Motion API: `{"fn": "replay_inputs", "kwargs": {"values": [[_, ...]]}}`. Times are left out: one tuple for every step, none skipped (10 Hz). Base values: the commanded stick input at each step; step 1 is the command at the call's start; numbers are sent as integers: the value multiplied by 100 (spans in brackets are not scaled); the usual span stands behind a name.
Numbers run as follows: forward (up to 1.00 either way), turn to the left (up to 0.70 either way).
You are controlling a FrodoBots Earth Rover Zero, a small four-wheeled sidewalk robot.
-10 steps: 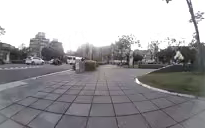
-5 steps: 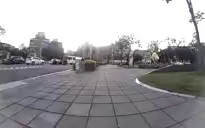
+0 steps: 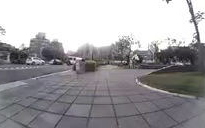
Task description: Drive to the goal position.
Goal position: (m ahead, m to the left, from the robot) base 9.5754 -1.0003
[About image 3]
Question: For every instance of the white car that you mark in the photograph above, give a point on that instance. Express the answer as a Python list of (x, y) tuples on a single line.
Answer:
[(34, 61)]

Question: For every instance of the grass patch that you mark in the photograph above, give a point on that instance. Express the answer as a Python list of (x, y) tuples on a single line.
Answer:
[(180, 81)]

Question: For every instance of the pale distant building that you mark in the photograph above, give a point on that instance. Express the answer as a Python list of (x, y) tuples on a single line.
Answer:
[(90, 51)]

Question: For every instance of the grey multi-storey building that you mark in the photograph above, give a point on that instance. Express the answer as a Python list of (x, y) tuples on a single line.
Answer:
[(40, 43)]

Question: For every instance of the trimmed green hedge block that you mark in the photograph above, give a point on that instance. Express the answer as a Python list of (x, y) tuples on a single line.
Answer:
[(90, 65)]

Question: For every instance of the dark hedge row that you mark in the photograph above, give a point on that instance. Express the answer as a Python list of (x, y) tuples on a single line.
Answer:
[(178, 55)]

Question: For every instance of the tree with sparse crown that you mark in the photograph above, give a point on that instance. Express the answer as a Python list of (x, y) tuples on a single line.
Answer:
[(125, 48)]

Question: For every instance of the grey asphalt road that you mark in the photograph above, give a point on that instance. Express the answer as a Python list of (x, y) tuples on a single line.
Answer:
[(13, 74)]

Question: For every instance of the pale curved kerb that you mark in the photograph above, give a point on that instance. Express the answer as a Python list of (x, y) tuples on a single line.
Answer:
[(156, 89)]

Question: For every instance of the tall thin leaning tree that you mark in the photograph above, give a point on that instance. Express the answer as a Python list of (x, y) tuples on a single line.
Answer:
[(198, 43)]

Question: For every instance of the dark car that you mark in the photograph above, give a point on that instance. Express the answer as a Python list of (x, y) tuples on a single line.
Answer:
[(55, 62)]

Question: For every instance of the grey slab pavement with grid joints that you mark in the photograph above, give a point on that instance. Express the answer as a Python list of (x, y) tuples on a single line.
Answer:
[(100, 100)]

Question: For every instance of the white dashed road line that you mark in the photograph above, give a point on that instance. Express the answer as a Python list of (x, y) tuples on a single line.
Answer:
[(16, 68)]

